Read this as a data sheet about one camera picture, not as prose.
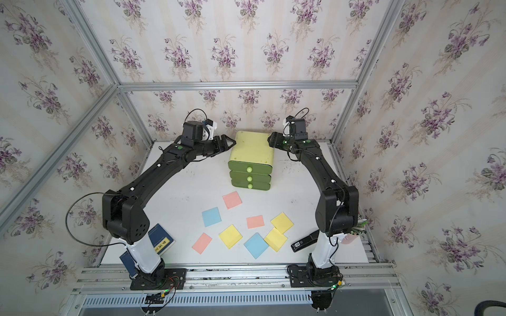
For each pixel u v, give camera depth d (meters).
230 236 0.85
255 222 0.88
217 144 0.73
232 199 0.97
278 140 0.78
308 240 0.79
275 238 0.83
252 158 0.84
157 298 0.72
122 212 0.48
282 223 0.89
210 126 0.76
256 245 0.82
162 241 0.81
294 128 0.68
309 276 0.66
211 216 0.91
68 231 0.42
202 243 0.83
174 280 0.73
